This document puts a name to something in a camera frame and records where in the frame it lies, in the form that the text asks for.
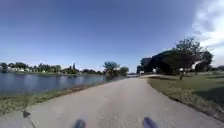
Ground grass strip by water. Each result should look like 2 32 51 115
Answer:
0 77 125 116

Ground grass lawn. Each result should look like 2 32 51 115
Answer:
147 71 224 122

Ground pale concrete path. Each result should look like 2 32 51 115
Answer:
0 73 224 128

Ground distant row of trees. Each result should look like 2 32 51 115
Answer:
0 61 105 76

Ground robot's own part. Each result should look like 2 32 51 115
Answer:
142 116 158 128
72 118 87 128

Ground blue lake water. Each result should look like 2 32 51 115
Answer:
0 72 109 96

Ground large dark tree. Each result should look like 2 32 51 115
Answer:
136 37 214 76

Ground distant pale buildings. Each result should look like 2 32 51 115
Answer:
7 67 48 74

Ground small green tree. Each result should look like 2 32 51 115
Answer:
102 60 130 80

